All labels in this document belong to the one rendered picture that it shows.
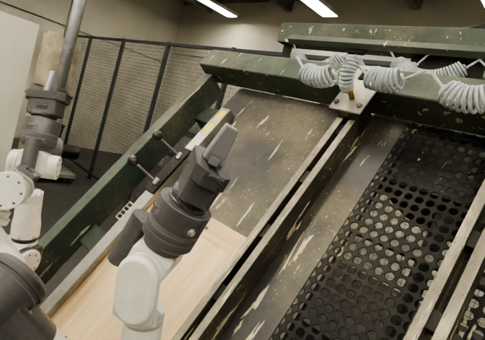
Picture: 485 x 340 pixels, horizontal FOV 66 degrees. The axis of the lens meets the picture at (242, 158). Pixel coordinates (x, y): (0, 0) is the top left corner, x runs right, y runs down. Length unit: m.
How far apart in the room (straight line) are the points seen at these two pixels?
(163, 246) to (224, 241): 0.50
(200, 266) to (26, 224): 0.48
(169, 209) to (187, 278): 0.53
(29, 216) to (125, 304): 0.59
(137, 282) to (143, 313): 0.05
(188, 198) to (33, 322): 0.28
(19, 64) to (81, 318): 3.72
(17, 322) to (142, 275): 0.17
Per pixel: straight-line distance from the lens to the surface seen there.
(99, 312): 1.20
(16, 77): 4.68
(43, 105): 1.13
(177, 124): 1.57
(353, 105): 1.11
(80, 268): 1.31
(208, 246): 1.08
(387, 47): 1.03
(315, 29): 1.90
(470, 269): 0.85
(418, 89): 1.13
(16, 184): 0.77
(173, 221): 0.56
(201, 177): 0.52
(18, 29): 4.67
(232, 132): 0.55
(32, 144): 1.08
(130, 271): 0.60
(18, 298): 0.62
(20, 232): 1.18
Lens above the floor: 1.65
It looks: 5 degrees down
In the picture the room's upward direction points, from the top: 16 degrees clockwise
